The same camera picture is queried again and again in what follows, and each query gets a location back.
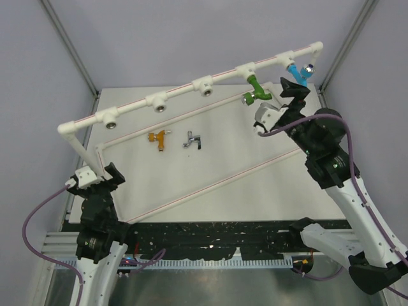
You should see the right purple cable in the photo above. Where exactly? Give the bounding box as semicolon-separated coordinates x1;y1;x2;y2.
258;114;408;300

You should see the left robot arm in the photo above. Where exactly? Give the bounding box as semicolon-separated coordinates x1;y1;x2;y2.
66;163;136;305

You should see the purple cable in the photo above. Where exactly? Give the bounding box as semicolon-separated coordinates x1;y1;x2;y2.
258;114;408;300
21;187;167;306

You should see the chrome water faucet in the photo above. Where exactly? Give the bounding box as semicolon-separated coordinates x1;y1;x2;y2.
182;131;201;150

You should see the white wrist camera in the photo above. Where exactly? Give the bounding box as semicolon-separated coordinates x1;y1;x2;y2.
254;102;289;133
65;166;102;189

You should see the white PVC pipe frame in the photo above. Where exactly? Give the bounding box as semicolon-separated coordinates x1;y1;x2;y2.
57;42;323;224

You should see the green water faucet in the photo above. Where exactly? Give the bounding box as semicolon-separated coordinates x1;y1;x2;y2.
241;75;272;106

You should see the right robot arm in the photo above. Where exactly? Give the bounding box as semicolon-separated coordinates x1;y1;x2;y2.
276;78;407;295

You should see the orange water faucet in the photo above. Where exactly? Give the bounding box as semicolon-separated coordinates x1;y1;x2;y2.
147;130;171;152

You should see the white slotted cable duct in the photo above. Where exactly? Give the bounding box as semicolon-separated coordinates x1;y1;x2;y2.
55;257;293;269

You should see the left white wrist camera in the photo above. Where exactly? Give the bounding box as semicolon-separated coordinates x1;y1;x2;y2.
65;166;102;189

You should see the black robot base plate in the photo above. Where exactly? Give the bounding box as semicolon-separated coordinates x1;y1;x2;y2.
63;218;326;259

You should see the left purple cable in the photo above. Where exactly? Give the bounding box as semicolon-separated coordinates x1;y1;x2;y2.
21;187;167;306

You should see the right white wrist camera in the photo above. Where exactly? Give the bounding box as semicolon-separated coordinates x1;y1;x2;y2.
254;102;289;133

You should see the blue water faucet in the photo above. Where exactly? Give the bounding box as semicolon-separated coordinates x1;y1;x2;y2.
287;64;316;87

